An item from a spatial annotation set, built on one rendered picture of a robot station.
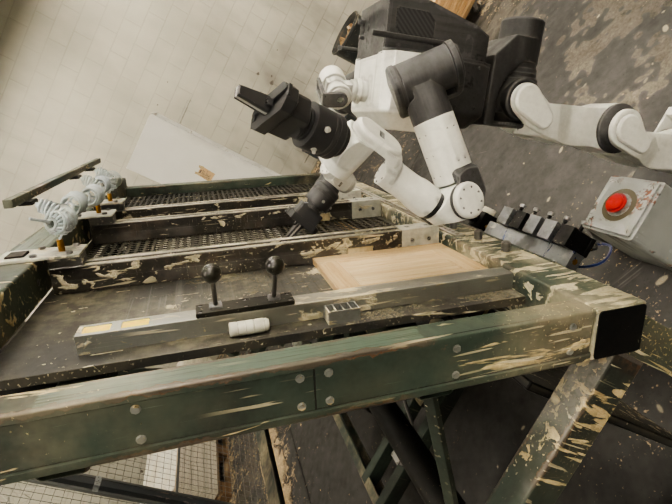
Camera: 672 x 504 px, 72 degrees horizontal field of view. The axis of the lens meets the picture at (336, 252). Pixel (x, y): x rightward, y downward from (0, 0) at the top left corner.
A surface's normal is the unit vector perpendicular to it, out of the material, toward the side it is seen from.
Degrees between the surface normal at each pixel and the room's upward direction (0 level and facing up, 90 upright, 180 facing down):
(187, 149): 90
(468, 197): 90
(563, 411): 0
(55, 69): 90
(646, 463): 0
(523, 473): 0
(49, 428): 90
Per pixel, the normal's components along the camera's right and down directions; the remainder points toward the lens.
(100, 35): 0.26, 0.30
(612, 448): -0.84, -0.39
